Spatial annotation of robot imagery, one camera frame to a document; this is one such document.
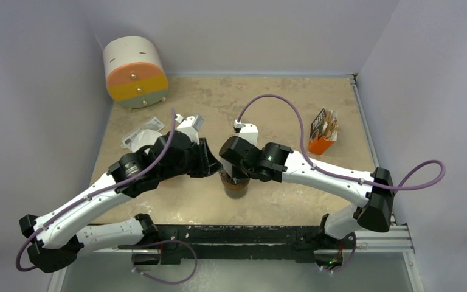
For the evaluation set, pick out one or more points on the clear plastic filter packet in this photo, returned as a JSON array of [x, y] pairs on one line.
[[153, 123]]

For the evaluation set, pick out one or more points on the grey glass carafe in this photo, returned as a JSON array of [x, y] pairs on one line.
[[236, 194]]

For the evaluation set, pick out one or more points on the white round drawer cabinet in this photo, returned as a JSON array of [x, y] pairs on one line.
[[134, 75]]

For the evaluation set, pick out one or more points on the orange coffee filter box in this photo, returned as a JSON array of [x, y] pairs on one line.
[[323, 131]]

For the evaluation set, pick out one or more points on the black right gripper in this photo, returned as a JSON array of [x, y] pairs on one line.
[[238, 172]]

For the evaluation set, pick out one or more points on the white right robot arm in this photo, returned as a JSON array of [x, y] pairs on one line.
[[370, 206]]

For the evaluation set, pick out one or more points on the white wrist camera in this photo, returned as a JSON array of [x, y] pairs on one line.
[[190, 126], [247, 131]]

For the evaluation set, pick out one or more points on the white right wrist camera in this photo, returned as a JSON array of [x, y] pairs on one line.
[[247, 131]]

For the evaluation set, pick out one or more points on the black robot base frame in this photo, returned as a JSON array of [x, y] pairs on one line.
[[302, 244]]

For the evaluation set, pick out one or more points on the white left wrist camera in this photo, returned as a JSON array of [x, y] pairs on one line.
[[190, 126]]

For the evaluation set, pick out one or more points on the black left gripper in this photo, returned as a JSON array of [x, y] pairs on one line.
[[207, 163]]

